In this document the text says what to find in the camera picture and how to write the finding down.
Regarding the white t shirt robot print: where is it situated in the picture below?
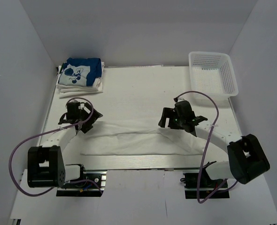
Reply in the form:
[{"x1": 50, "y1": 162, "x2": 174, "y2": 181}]
[{"x1": 73, "y1": 119, "x2": 205, "y2": 156}]

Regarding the blue white t shirt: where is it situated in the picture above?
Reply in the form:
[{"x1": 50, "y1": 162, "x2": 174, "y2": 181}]
[{"x1": 58, "y1": 58, "x2": 103, "y2": 87}]

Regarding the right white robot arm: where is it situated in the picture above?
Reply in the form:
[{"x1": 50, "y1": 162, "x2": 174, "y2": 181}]
[{"x1": 159, "y1": 100, "x2": 270, "y2": 187}]

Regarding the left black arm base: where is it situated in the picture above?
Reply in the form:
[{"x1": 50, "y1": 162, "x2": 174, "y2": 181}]
[{"x1": 56, "y1": 171, "x2": 107, "y2": 197}]

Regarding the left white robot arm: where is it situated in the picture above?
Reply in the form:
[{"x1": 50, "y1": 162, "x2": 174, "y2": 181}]
[{"x1": 27, "y1": 101, "x2": 103, "y2": 188}]

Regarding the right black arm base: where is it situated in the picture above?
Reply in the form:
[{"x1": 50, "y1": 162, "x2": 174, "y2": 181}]
[{"x1": 180, "y1": 172, "x2": 230, "y2": 199}]

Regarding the folded white t shirt stack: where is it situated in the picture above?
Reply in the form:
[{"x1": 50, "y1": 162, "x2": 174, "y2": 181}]
[{"x1": 56, "y1": 62, "x2": 104, "y2": 98}]

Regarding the white plastic basket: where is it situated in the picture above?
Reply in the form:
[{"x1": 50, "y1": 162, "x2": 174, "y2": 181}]
[{"x1": 188, "y1": 51, "x2": 239, "y2": 99}]

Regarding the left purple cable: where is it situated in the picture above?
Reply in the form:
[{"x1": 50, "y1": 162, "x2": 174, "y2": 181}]
[{"x1": 8, "y1": 97, "x2": 105, "y2": 196}]

